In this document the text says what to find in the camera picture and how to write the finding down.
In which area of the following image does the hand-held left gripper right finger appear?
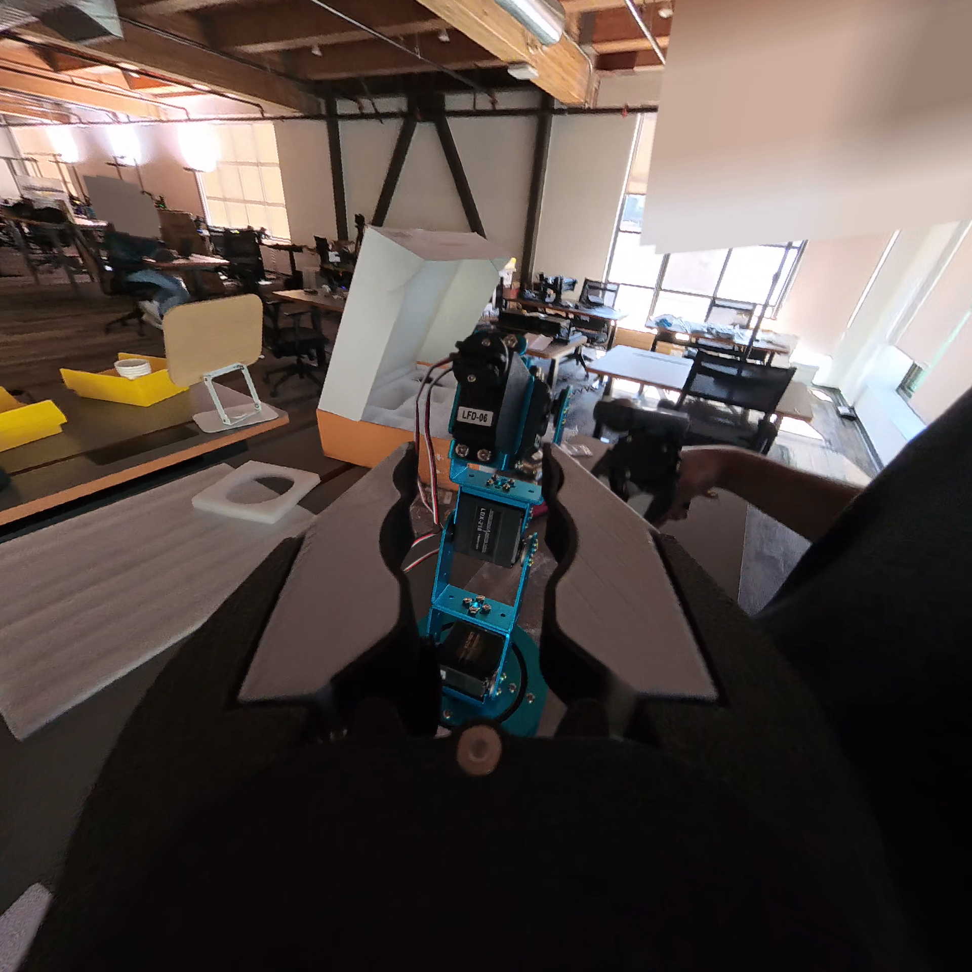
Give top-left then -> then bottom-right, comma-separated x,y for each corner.
530,444 -> 720,735

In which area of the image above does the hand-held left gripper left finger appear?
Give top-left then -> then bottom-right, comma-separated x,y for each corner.
237,444 -> 443,735

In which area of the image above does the blue toy robot arm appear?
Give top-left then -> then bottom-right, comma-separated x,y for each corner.
416,327 -> 574,739

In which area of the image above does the person's right forearm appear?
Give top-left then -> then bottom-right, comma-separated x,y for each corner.
714,444 -> 867,544

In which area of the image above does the office desk with wooden edge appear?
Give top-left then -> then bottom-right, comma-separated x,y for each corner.
0,364 -> 291,527

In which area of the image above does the grey desk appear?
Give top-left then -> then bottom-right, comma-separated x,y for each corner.
0,425 -> 814,972

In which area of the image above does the person's right hand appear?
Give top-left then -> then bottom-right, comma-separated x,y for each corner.
659,448 -> 724,527

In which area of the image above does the white office table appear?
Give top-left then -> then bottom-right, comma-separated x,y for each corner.
588,345 -> 815,426

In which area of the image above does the black office chair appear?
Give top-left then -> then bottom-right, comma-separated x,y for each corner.
676,349 -> 798,457

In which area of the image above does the white foam sheet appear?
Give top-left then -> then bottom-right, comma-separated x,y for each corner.
0,463 -> 323,741

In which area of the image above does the white and orange cardboard box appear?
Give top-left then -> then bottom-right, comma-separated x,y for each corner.
315,225 -> 517,487

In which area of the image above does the wooden panel stand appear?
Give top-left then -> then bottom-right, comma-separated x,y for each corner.
161,294 -> 284,434

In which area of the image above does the yellow plastic bin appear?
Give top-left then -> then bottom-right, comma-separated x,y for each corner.
0,387 -> 68,454
61,353 -> 191,407

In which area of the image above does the white foam ring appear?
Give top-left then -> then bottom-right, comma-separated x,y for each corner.
191,461 -> 321,527

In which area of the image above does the red white servo cable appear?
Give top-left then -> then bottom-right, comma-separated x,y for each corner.
414,360 -> 460,582

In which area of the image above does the silver air duct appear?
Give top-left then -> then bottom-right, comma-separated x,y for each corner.
494,0 -> 566,44

